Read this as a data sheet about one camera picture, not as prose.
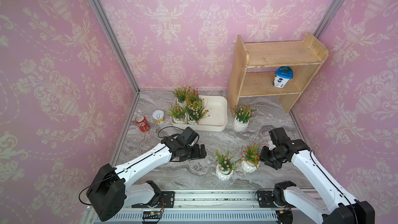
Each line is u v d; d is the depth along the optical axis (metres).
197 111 0.90
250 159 0.75
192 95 1.00
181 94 1.00
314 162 0.49
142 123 0.91
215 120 1.06
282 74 0.87
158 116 0.99
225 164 0.71
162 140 0.58
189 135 0.64
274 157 0.66
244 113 0.90
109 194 0.40
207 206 0.73
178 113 0.90
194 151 0.71
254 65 0.73
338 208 0.40
